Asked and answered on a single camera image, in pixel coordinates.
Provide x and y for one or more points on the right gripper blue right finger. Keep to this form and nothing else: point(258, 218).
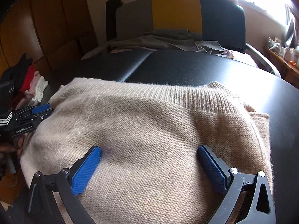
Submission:
point(257, 205)

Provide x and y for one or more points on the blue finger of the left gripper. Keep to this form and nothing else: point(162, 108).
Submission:
point(41, 108)

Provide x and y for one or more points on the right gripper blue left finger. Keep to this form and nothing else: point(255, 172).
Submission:
point(68, 183)

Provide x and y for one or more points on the beige knit sweater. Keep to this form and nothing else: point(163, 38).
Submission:
point(148, 135)

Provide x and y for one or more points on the white pink folded clothes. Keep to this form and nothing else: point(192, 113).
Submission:
point(34, 95)

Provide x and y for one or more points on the person's left hand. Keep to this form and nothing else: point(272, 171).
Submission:
point(8, 148)

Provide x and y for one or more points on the red garment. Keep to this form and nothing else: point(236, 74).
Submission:
point(28, 78)

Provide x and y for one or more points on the black garment pile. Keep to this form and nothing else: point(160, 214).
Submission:
point(17, 73)

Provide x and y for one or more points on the grey yellow blue chair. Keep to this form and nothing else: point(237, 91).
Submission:
point(217, 20)

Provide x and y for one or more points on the wooden shelf with clutter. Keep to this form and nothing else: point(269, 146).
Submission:
point(285, 59)

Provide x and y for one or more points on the grey cloth on chair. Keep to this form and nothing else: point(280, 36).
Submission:
point(165, 39)

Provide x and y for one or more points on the window curtain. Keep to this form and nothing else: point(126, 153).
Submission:
point(290, 38)

